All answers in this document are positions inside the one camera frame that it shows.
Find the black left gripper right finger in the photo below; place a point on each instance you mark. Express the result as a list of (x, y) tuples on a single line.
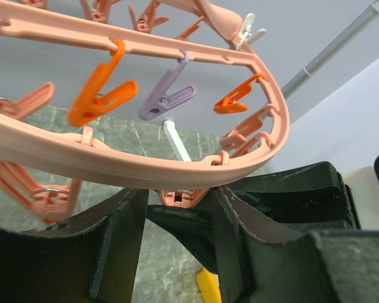
[(260, 260)]

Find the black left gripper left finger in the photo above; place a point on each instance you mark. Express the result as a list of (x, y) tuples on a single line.
[(90, 257)]

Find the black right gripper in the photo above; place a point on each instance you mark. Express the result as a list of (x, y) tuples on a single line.
[(315, 193)]

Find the pink round clip hanger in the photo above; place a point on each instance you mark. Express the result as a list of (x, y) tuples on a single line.
[(63, 154)]

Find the pink clothes peg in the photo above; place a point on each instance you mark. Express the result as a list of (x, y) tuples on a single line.
[(190, 198), (48, 203)]

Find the yellow plastic tray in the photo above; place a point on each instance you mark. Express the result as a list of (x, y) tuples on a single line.
[(208, 285)]

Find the orange rim clothes peg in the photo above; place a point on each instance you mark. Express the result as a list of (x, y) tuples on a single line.
[(231, 104)]

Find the purple clothes peg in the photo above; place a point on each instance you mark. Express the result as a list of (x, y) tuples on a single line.
[(158, 101)]

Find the white clothes peg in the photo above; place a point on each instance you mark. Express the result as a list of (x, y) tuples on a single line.
[(245, 34)]

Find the white metal drying rack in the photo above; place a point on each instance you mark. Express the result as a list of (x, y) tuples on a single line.
[(298, 80)]

